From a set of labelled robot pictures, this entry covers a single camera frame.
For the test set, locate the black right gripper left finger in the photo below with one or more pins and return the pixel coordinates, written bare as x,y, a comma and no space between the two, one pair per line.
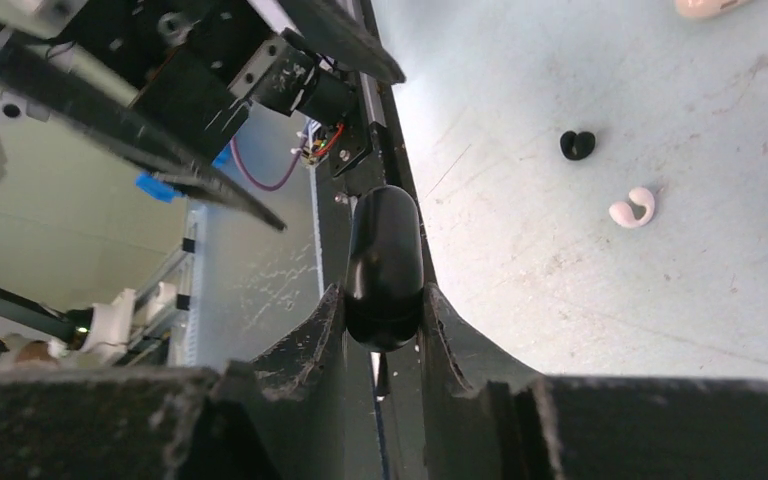
277,416

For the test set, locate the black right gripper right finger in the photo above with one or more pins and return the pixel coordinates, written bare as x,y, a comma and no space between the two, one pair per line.
489,416

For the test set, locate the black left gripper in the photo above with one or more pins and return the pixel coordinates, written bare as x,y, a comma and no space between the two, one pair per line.
197,66

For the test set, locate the black oval earbud case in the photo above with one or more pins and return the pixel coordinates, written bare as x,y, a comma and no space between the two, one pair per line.
384,282

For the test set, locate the black clip earbud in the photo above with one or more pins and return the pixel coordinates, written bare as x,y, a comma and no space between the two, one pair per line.
576,146

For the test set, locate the pink square earbud case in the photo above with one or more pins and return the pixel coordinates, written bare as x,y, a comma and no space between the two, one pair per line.
706,9

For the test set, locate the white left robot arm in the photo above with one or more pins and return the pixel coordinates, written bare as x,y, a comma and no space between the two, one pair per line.
258,282

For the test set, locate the white clip earbud left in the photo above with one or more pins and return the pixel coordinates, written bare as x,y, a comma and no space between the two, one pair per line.
636,211

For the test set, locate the white cable duct strip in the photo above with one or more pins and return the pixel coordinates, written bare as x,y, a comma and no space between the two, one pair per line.
197,227

